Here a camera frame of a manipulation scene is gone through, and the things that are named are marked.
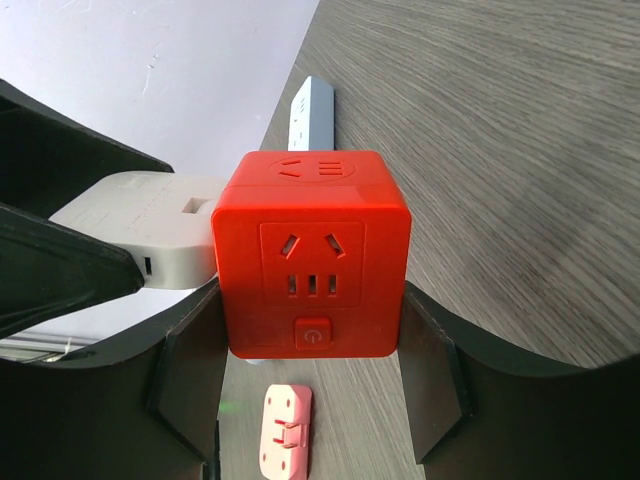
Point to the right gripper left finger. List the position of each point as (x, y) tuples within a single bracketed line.
[(142, 404)]

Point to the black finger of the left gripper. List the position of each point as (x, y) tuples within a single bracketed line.
[(48, 271)]

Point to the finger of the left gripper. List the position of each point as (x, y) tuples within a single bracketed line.
[(47, 159)]

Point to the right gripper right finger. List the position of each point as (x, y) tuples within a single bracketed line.
[(480, 407)]

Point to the pink plug adapter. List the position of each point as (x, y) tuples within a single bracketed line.
[(285, 432)]

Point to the red pink cube socket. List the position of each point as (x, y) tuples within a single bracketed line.
[(312, 251)]

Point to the light blue power strip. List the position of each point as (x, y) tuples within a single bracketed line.
[(312, 117)]

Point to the cream white plug adapter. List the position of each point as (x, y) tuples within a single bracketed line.
[(162, 219)]

